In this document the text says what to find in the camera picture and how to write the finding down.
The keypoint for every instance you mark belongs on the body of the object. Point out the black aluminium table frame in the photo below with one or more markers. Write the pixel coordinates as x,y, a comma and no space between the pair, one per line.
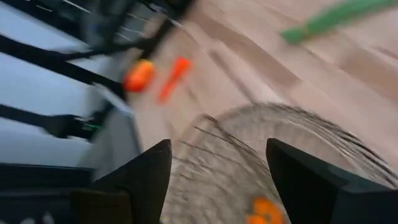
56,63

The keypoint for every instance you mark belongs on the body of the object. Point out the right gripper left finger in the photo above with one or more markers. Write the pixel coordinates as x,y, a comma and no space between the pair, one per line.
140,186

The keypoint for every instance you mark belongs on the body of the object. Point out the red chili pepper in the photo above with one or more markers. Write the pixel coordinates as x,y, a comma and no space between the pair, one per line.
174,77

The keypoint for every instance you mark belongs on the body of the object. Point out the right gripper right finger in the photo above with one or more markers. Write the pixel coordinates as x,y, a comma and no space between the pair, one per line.
311,193

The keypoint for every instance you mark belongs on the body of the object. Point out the black camera on bracket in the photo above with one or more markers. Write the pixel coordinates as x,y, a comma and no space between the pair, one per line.
71,126

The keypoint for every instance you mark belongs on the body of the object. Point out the orange tomato with green leaves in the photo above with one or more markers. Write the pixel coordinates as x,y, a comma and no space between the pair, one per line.
264,211

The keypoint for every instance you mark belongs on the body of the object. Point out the red orange mango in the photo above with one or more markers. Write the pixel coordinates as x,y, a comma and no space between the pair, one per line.
140,76

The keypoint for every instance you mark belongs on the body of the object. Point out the green onion bunch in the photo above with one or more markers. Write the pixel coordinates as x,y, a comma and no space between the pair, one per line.
329,18

